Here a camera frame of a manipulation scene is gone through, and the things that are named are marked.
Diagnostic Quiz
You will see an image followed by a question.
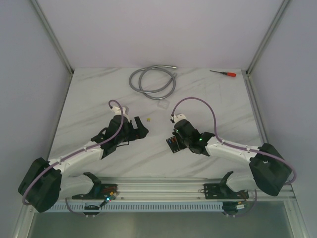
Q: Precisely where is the black fuse box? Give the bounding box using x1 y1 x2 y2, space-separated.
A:
166 135 186 154

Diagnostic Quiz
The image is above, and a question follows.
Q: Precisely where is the clear plastic fuse box cover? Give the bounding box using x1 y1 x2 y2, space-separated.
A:
158 99 170 110

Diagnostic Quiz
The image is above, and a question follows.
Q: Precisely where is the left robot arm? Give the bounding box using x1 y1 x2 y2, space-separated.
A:
18 115 149 213

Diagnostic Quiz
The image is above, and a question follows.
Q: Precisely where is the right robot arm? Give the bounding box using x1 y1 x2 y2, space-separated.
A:
173 119 292 198

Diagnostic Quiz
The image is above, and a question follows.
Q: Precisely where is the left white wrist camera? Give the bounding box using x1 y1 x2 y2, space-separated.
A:
110 106 130 121

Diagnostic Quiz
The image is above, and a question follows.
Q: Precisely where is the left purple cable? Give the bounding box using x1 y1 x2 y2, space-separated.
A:
22 100 124 219

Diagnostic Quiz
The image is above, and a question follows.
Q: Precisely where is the purple cable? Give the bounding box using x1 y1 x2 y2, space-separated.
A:
170 97 297 218
22 100 124 219

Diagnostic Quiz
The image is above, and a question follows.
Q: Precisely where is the aluminium rail frame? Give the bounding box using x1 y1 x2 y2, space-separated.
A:
24 176 297 205

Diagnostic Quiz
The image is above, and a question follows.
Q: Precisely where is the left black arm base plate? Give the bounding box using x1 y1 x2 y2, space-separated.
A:
71 183 118 200

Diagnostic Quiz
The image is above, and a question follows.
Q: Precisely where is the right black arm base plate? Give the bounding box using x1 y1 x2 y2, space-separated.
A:
203 183 249 200

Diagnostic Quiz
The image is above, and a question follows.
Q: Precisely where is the red handled screwdriver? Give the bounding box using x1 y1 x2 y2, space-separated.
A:
210 70 236 77

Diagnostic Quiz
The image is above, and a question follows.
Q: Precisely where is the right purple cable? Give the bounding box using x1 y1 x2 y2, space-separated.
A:
170 97 297 218

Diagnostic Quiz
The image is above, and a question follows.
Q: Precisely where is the perforated cable duct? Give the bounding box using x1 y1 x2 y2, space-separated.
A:
47 203 248 213

